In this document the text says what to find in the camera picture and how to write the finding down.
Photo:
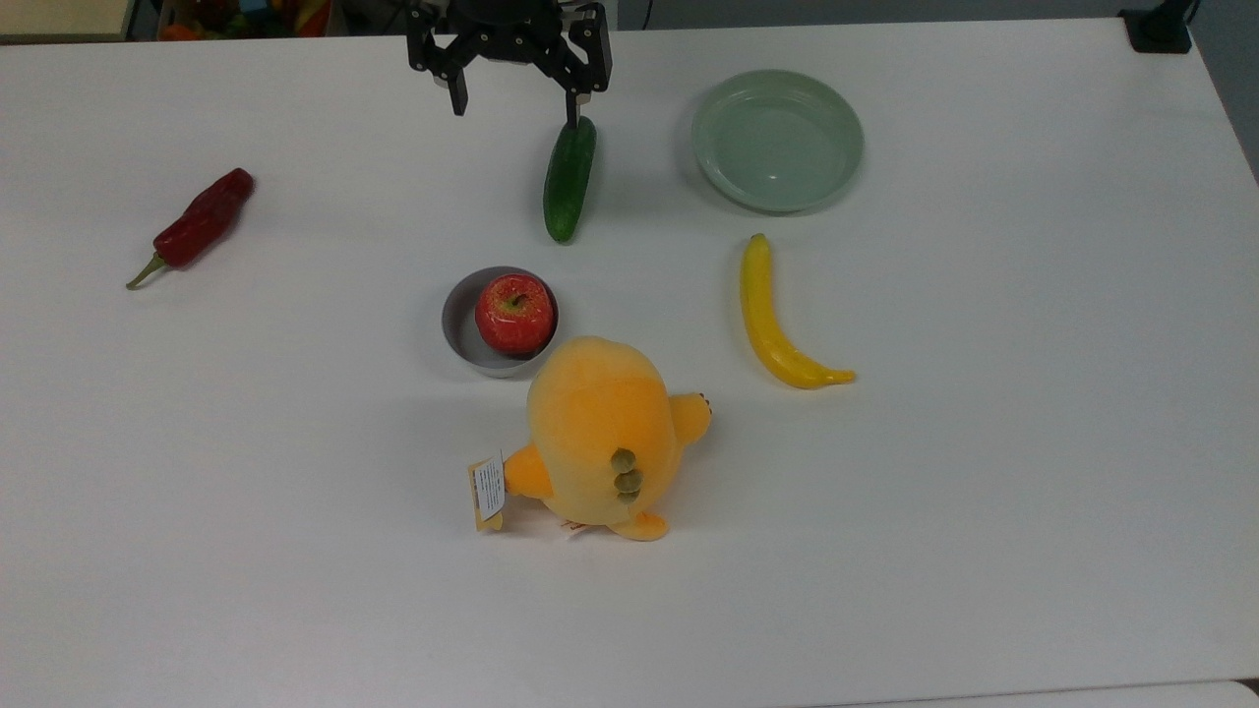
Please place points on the box of colourful toys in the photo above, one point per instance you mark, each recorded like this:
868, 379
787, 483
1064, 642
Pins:
246, 18

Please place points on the orange plush toy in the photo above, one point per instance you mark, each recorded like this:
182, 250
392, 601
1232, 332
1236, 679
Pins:
600, 433

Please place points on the black clamp mount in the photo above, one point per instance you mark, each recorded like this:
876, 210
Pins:
1159, 29

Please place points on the small grey bowl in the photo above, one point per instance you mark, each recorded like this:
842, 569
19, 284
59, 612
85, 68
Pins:
460, 324

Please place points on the pale green plastic plate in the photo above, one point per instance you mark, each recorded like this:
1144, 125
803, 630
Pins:
777, 141

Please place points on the yellow banana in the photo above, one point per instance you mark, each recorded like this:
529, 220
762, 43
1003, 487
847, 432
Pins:
766, 324

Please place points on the red chili pepper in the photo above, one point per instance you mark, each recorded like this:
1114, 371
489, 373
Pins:
202, 224

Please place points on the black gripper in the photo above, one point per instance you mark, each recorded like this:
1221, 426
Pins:
511, 29

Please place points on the dark green cucumber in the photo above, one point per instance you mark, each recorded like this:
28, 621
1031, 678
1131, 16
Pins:
569, 179

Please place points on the beige side table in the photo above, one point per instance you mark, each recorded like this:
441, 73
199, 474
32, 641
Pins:
61, 18

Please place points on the red apple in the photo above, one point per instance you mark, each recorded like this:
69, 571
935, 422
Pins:
514, 314

